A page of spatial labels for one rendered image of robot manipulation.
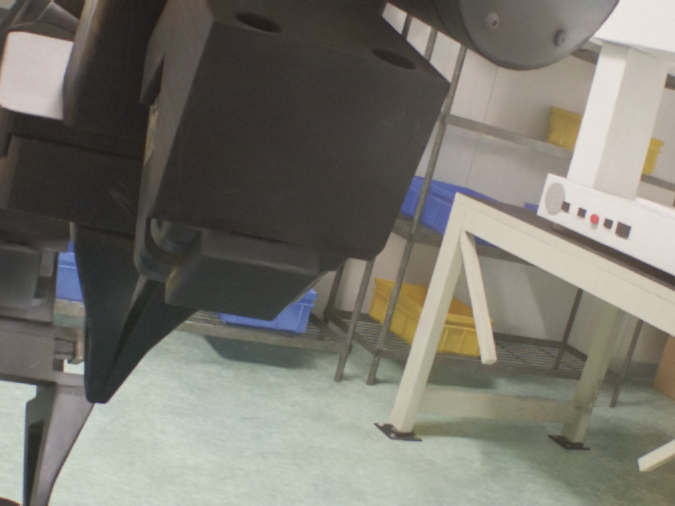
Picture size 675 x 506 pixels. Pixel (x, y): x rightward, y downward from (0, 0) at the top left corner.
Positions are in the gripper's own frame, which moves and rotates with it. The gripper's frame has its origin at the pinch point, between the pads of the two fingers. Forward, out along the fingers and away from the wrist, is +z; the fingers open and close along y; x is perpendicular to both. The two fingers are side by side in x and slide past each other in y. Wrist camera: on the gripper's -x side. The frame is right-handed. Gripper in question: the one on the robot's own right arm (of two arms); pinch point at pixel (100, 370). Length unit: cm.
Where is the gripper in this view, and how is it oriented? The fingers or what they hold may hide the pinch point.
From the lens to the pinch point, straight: 31.7
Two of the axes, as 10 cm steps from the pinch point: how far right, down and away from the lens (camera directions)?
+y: 9.1, 1.8, 3.8
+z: -3.4, 8.5, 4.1
